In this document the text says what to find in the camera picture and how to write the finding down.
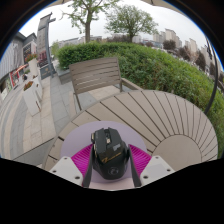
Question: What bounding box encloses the round leafy green tree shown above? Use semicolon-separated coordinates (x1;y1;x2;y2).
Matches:
104;3;159;43

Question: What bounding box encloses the white planter with orange flowers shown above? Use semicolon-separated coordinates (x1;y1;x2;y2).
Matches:
21;80;43;117

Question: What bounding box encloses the lilac mouse pad with wrist rest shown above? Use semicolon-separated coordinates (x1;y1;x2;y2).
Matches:
59;120;149;191

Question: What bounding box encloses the group of beige apartment buildings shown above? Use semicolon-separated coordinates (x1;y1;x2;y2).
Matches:
151;28;224;73

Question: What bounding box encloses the grey storefront building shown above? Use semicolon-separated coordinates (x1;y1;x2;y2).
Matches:
0;31;38;99

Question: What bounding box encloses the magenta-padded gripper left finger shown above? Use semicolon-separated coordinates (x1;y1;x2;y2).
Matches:
48;143;95;188

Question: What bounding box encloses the black gaming mouse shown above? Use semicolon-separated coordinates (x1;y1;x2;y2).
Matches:
90;127;130;181

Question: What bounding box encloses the beige slatted outdoor chair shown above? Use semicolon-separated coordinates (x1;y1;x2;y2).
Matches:
68;56;143;111

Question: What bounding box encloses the beige umbrella canopy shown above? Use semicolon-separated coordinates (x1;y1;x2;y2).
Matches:
139;0;188;16

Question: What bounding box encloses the trimmed green hedge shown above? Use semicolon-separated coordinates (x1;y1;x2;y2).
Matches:
57;41;224;158

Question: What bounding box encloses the tall grey sign pillar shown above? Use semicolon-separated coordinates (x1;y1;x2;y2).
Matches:
35;12;57;80

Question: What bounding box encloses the tall white flower planter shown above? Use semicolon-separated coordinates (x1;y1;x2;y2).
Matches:
25;54;44;98

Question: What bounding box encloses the tall tree with bare trunk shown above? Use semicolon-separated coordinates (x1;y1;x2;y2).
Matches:
61;0;121;44

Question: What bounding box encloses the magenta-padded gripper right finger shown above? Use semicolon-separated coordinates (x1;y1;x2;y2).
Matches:
128;143;176;188

